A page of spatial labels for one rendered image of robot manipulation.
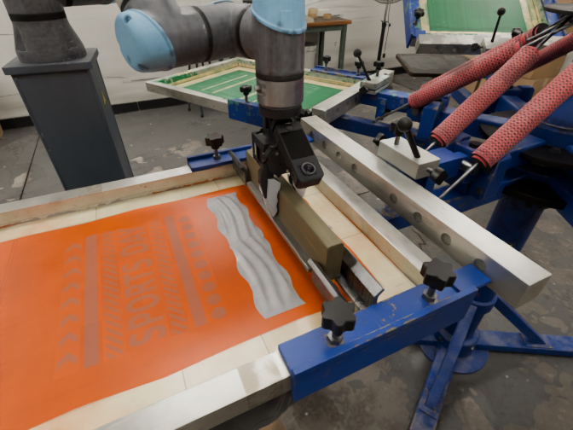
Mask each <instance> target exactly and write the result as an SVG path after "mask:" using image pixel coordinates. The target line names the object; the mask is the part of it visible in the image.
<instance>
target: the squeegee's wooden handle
mask: <svg viewBox="0 0 573 430"><path fill-rule="evenodd" d="M246 164H247V170H248V180H249V181H252V182H253V183H254V184H255V186H256V187H257V188H258V190H259V191H260V189H259V183H258V170H259V169H260V166H259V164H258V163H257V162H256V161H255V160H254V159H253V153H252V148H251V149H247V151H246ZM274 177H275V178H277V179H278V180H279V181H280V183H281V188H280V190H279V192H278V194H277V198H278V203H277V210H278V212H277V213H276V214H277V216H278V217H279V218H280V220H281V221H282V223H283V224H284V225H285V226H286V228H287V229H288V230H289V232H290V233H291V234H292V236H293V237H294V239H295V240H296V241H297V243H298V244H299V246H301V248H302V249H303V250H304V252H305V253H306V255H307V256H308V257H309V259H313V260H315V261H317V263H318V264H319V265H320V267H321V268H322V269H323V270H324V271H325V272H326V274H327V275H328V277H329V278H330V279H331V280H332V279H334V278H337V277H339V276H340V270H341V264H342V258H343V252H344V243H343V242H342V241H341V240H340V239H339V238H338V237H337V236H336V235H335V234H334V233H333V231H332V230H331V229H330V228H329V227H328V226H327V225H326V223H325V222H324V221H323V220H322V219H321V218H320V217H319V216H318V215H317V213H316V212H315V211H314V210H313V209H312V208H311V207H310V206H309V204H308V203H307V202H306V201H305V200H304V199H303V198H302V197H301V195H300V194H299V193H298V192H297V191H296V190H295V189H294V188H293V187H292V185H291V184H290V183H289V182H288V181H287V180H286V179H285V178H284V177H283V176H282V175H281V176H280V177H277V176H276V175H275V174H274ZM260 193H261V191H260ZM261 194H262V193H261Z"/></svg>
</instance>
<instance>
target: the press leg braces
mask: <svg viewBox="0 0 573 430"><path fill-rule="evenodd" d="M494 307H495V308H496V309H497V310H498V311H499V312H500V313H501V314H502V315H503V316H504V317H505V318H506V319H508V320H509V321H510V322H511V323H512V324H513V325H514V326H515V327H516V328H517V329H518V330H519V331H520V332H521V333H519V334H520V336H521V338H522V339H523V341H524V343H525V345H526V347H534V348H547V349H553V347H552V345H551V343H550V342H549V340H548V338H547V337H546V335H545V334H538V333H537V332H536V331H535V330H534V329H533V328H532V327H531V326H530V325H529V324H528V323H527V322H526V321H525V320H524V319H523V318H522V317H521V316H520V315H519V314H518V313H517V312H516V311H515V310H514V309H513V308H512V307H511V306H510V305H509V304H508V303H507V302H506V301H505V300H504V299H503V298H501V297H500V296H499V295H498V294H497V301H496V303H495V305H494ZM476 310H477V307H476V306H474V305H470V307H469V309H468V311H467V313H466V315H465V317H464V319H462V320H460V321H458V324H457V326H456V329H455V331H454V334H453V337H452V339H451V341H450V343H449V347H448V350H447V351H446V354H445V356H444V358H443V361H442V364H441V366H440V368H439V370H438V372H437V376H436V378H435V380H434V382H433V384H432V386H429V385H427V384H426V387H425V390H424V393H423V396H422V399H421V400H420V405H419V408H418V410H421V411H422V412H424V413H426V414H427V415H429V416H430V417H432V418H433V419H435V420H437V418H438V415H439V412H440V409H441V407H442V404H443V399H444V396H445V394H443V391H444V389H445V387H446V385H447V383H448V380H449V377H450V375H451V373H452V371H453V368H454V365H455V363H456V360H457V358H458V356H459V354H460V350H461V348H462V346H463V344H464V341H465V338H466V335H467V333H468V330H469V328H470V326H471V323H472V319H473V318H474V315H475V312H476Z"/></svg>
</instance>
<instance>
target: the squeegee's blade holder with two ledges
mask: <svg viewBox="0 0 573 430"><path fill-rule="evenodd" d="M246 184H247V187H248V188H249V190H250V191H251V192H252V194H253V195H254V197H255V198H256V200H257V201H258V203H259V204H260V206H261V207H262V208H263V209H264V211H265V212H266V214H267V215H268V217H269V218H270V220H271V221H272V223H273V224H274V225H275V227H276V228H277V229H278V231H279V232H280V233H281V235H282V237H283V238H284V240H285V241H286V243H287V244H288V246H289V247H290V248H291V249H292V251H293V252H294V254H295V255H296V256H297V258H298V260H299V261H300V263H301V264H302V265H303V267H304V268H305V269H306V270H307V272H309V273H310V272H312V268H311V266H310V265H309V263H308V260H309V257H308V256H307V255H306V253H305V252H304V250H303V249H302V248H301V246H299V244H298V243H297V241H296V240H295V239H294V237H293V236H292V234H291V233H290V232H289V230H288V229H287V227H286V226H285V225H284V224H283V223H282V221H281V220H280V218H279V217H278V216H277V214H276V215H275V216H274V217H272V216H271V214H270V213H269V211H268V210H267V208H266V206H265V204H264V200H263V196H262V194H261V193H260V191H259V190H258V188H257V187H256V186H255V184H254V183H253V182H252V181H250V182H247V183H246Z"/></svg>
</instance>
